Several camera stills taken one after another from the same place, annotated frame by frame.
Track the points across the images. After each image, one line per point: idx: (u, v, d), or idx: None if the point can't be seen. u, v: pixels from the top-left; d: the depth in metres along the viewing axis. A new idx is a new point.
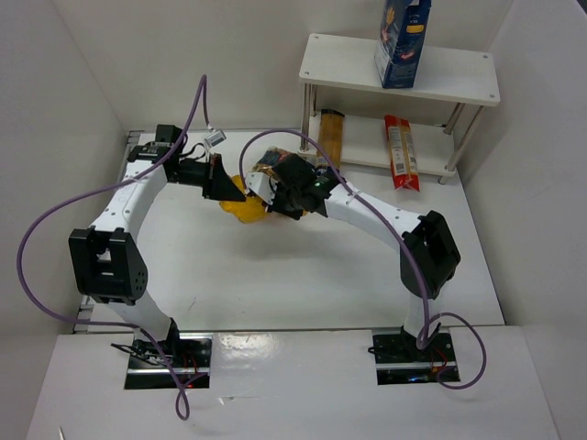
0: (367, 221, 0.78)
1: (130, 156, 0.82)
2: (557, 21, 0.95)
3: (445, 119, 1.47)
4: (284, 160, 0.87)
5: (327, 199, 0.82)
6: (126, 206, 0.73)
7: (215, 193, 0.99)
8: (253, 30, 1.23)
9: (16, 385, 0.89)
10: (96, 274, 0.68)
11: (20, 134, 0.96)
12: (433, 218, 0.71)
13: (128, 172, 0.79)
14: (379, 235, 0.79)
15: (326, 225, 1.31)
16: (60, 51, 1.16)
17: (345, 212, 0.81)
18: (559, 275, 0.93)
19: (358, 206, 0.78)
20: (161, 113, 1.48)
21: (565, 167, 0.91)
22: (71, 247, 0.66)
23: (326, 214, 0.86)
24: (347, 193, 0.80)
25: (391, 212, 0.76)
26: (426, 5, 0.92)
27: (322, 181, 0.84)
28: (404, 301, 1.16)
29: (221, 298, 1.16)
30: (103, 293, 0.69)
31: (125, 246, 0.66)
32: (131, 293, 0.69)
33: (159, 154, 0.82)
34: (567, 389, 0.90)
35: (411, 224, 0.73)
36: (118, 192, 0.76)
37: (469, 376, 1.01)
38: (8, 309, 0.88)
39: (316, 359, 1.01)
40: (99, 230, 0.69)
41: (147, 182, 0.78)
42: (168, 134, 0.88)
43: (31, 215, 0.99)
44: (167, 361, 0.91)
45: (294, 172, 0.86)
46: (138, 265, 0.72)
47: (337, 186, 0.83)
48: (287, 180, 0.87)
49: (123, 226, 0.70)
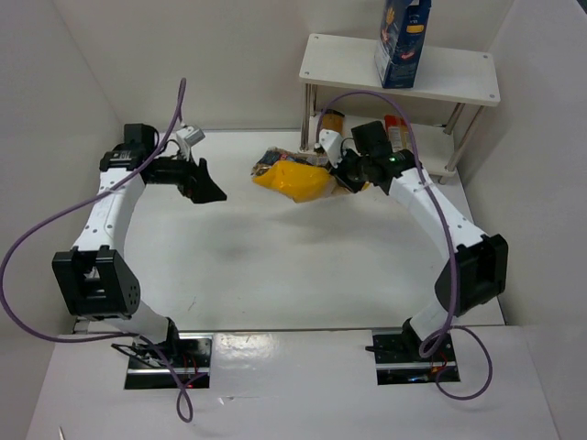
0: (425, 214, 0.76)
1: (103, 163, 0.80)
2: (558, 21, 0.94)
3: (445, 119, 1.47)
4: (370, 125, 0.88)
5: (396, 178, 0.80)
6: (106, 221, 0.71)
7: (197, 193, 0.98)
8: (253, 30, 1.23)
9: (15, 385, 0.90)
10: (87, 296, 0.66)
11: (19, 134, 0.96)
12: (496, 242, 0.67)
13: (104, 183, 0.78)
14: (430, 231, 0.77)
15: (327, 225, 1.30)
16: (60, 50, 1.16)
17: (406, 198, 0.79)
18: (559, 275, 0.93)
19: (423, 198, 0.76)
20: (161, 113, 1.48)
21: (565, 167, 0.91)
22: (57, 271, 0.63)
23: (387, 191, 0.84)
24: (418, 182, 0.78)
25: (454, 219, 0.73)
26: (427, 5, 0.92)
27: (397, 159, 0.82)
28: (404, 301, 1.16)
29: (221, 298, 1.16)
30: (97, 314, 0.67)
31: (113, 263, 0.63)
32: (127, 311, 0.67)
33: (134, 159, 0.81)
34: (567, 389, 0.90)
35: (470, 237, 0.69)
36: (96, 206, 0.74)
37: (475, 387, 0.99)
38: (7, 310, 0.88)
39: (317, 360, 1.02)
40: (83, 250, 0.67)
41: (124, 192, 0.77)
42: (139, 136, 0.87)
43: (30, 215, 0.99)
44: (168, 362, 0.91)
45: (376, 139, 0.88)
46: (131, 280, 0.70)
47: (412, 170, 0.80)
48: (366, 143, 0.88)
49: (107, 243, 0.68)
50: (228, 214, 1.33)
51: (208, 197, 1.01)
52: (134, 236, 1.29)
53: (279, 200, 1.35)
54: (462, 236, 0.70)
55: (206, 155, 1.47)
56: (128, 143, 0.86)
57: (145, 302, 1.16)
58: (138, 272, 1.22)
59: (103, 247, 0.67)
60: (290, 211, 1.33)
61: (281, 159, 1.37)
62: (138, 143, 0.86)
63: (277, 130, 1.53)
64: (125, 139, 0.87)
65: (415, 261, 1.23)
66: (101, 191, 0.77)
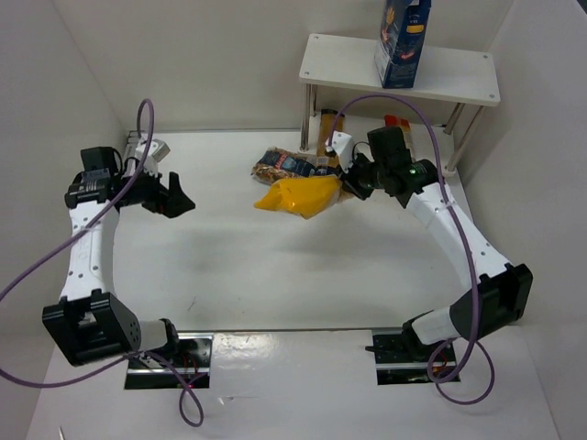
0: (445, 235, 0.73)
1: (70, 200, 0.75)
2: (557, 20, 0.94)
3: (445, 119, 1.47)
4: (388, 130, 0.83)
5: (416, 194, 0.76)
6: (92, 263, 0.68)
7: (171, 208, 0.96)
8: (252, 30, 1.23)
9: (16, 385, 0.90)
10: (87, 344, 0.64)
11: (20, 135, 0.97)
12: (521, 273, 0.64)
13: (76, 221, 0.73)
14: (449, 252, 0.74)
15: (327, 225, 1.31)
16: (60, 50, 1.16)
17: (426, 215, 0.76)
18: (559, 275, 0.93)
19: (446, 218, 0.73)
20: (161, 113, 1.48)
21: (564, 166, 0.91)
22: (50, 327, 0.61)
23: (404, 203, 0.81)
24: (440, 201, 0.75)
25: (478, 245, 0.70)
26: (427, 5, 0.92)
27: (418, 172, 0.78)
28: (404, 301, 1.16)
29: (221, 298, 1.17)
30: (102, 358, 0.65)
31: (110, 305, 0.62)
32: (131, 346, 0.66)
33: (101, 186, 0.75)
34: (567, 389, 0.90)
35: (493, 267, 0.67)
36: (75, 248, 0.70)
37: (479, 390, 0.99)
38: (8, 310, 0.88)
39: (316, 360, 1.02)
40: (73, 300, 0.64)
41: (101, 227, 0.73)
42: (100, 161, 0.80)
43: (30, 215, 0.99)
44: (170, 363, 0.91)
45: (393, 146, 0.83)
46: (128, 317, 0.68)
47: (433, 185, 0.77)
48: (383, 149, 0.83)
49: (99, 286, 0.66)
50: (228, 214, 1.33)
51: (182, 207, 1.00)
52: (135, 236, 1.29)
53: None
54: (485, 266, 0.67)
55: (206, 155, 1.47)
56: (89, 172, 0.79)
57: (145, 302, 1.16)
58: (138, 272, 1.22)
59: (95, 291, 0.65)
60: (291, 211, 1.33)
61: (281, 159, 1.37)
62: (102, 169, 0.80)
63: (278, 130, 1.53)
64: (84, 168, 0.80)
65: (415, 262, 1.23)
66: (75, 230, 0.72)
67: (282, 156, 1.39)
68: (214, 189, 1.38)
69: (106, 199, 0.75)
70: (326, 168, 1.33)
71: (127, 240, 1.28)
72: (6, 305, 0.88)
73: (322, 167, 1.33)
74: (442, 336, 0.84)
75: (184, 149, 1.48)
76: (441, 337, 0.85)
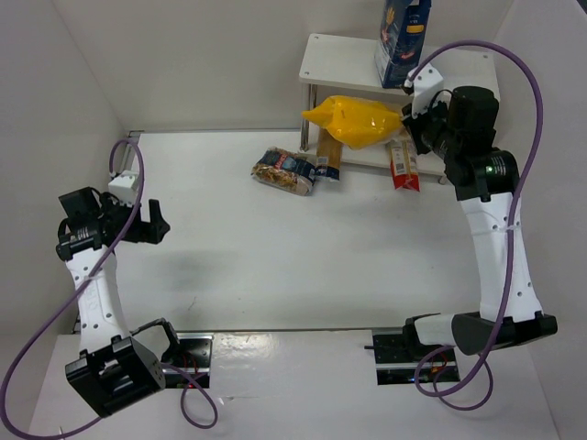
0: (489, 256, 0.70)
1: (63, 252, 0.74)
2: (557, 20, 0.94)
3: None
4: (484, 106, 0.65)
5: (481, 201, 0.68)
6: (105, 312, 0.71)
7: (155, 234, 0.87)
8: (252, 30, 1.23)
9: (16, 385, 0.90)
10: (113, 390, 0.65)
11: (20, 136, 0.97)
12: (547, 325, 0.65)
13: (77, 271, 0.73)
14: (482, 269, 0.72)
15: (327, 225, 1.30)
16: (60, 51, 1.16)
17: (480, 225, 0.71)
18: (559, 275, 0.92)
19: (499, 240, 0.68)
20: (161, 113, 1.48)
21: (565, 166, 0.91)
22: (76, 383, 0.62)
23: (460, 195, 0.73)
24: (503, 219, 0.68)
25: (519, 281, 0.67)
26: (426, 5, 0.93)
27: (494, 172, 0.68)
28: (404, 302, 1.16)
29: (221, 298, 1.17)
30: (131, 401, 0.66)
31: (133, 349, 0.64)
32: (160, 385, 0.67)
33: (94, 231, 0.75)
34: (569, 390, 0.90)
35: (523, 311, 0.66)
36: (83, 300, 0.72)
37: (480, 395, 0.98)
38: (7, 310, 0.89)
39: (317, 360, 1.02)
40: (94, 351, 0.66)
41: (105, 274, 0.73)
42: (83, 204, 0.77)
43: (31, 215, 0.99)
44: (171, 366, 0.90)
45: (480, 125, 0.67)
46: (151, 356, 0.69)
47: (504, 196, 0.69)
48: (468, 124, 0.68)
49: (117, 333, 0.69)
50: (228, 214, 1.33)
51: (168, 230, 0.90)
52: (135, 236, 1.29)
53: (279, 201, 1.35)
54: (515, 307, 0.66)
55: (206, 155, 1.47)
56: (74, 218, 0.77)
57: (146, 302, 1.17)
58: (138, 273, 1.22)
59: (114, 339, 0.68)
60: (291, 212, 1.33)
61: (281, 159, 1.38)
62: (86, 212, 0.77)
63: (278, 130, 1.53)
64: (68, 214, 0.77)
65: (415, 261, 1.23)
66: (77, 280, 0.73)
67: (282, 156, 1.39)
68: (214, 189, 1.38)
69: (102, 244, 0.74)
70: (326, 167, 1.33)
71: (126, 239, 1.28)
72: (6, 305, 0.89)
73: (322, 166, 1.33)
74: (443, 339, 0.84)
75: (184, 149, 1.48)
76: (440, 340, 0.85)
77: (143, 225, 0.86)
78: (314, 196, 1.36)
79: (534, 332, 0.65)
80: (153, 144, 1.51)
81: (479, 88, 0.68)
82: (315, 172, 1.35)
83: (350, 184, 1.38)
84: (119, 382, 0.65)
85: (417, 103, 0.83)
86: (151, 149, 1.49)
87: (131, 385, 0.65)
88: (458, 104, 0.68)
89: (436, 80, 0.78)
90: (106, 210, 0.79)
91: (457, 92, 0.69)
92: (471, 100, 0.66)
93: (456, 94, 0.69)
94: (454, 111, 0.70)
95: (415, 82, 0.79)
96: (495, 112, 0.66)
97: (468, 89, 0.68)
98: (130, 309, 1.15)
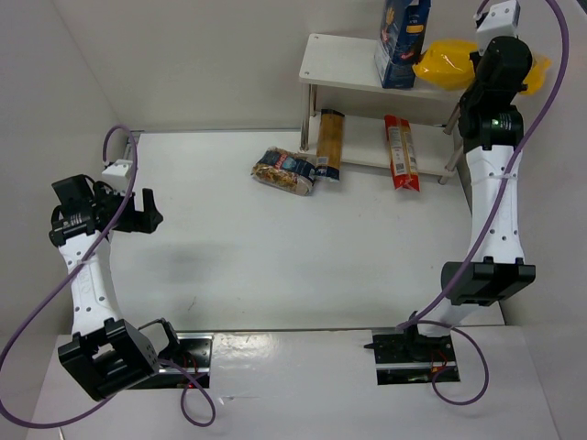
0: (482, 201, 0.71)
1: (57, 238, 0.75)
2: (542, 21, 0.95)
3: (445, 120, 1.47)
4: (512, 67, 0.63)
5: (482, 149, 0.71)
6: (98, 295, 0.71)
7: (149, 223, 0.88)
8: (252, 28, 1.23)
9: (14, 385, 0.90)
10: (105, 375, 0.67)
11: (20, 137, 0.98)
12: (526, 270, 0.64)
13: (69, 255, 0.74)
14: (474, 217, 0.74)
15: (326, 224, 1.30)
16: (60, 51, 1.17)
17: (479, 174, 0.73)
18: (559, 276, 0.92)
19: (492, 187, 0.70)
20: (161, 112, 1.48)
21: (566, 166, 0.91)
22: (69, 365, 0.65)
23: (466, 144, 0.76)
24: (501, 169, 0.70)
25: (504, 228, 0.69)
26: (426, 5, 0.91)
27: (499, 126, 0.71)
28: (404, 302, 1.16)
29: (222, 297, 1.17)
30: (123, 383, 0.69)
31: (126, 332, 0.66)
32: (153, 368, 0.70)
33: (87, 216, 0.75)
34: (569, 389, 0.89)
35: (504, 254, 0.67)
36: (75, 283, 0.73)
37: (474, 392, 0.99)
38: (8, 309, 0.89)
39: (317, 359, 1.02)
40: (88, 335, 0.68)
41: (97, 259, 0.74)
42: (75, 190, 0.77)
43: (31, 215, 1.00)
44: (175, 365, 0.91)
45: (503, 83, 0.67)
46: (144, 343, 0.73)
47: (505, 148, 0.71)
48: (491, 81, 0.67)
49: (110, 315, 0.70)
50: (228, 213, 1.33)
51: (161, 220, 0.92)
52: (134, 236, 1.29)
53: (279, 201, 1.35)
54: (497, 251, 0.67)
55: (206, 154, 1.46)
56: (68, 203, 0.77)
57: (146, 302, 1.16)
58: (138, 273, 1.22)
59: (106, 322, 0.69)
60: (291, 211, 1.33)
61: (281, 159, 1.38)
62: (80, 198, 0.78)
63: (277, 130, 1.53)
64: (62, 200, 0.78)
65: (415, 261, 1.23)
66: (70, 264, 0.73)
67: (282, 156, 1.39)
68: (215, 189, 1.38)
69: (95, 230, 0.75)
70: (326, 168, 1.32)
71: (126, 238, 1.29)
72: (7, 306, 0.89)
73: (322, 167, 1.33)
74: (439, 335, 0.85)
75: (184, 148, 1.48)
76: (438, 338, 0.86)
77: (138, 215, 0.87)
78: (314, 196, 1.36)
79: (511, 277, 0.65)
80: (152, 143, 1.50)
81: (516, 43, 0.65)
82: (315, 172, 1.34)
83: (349, 184, 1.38)
84: (113, 366, 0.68)
85: (482, 40, 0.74)
86: (151, 148, 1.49)
87: (125, 368, 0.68)
88: (489, 58, 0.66)
89: (503, 23, 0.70)
90: (99, 198, 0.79)
91: (493, 43, 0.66)
92: (500, 58, 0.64)
93: (491, 45, 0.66)
94: (486, 61, 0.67)
95: (487, 16, 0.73)
96: (523, 73, 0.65)
97: (503, 42, 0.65)
98: (130, 309, 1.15)
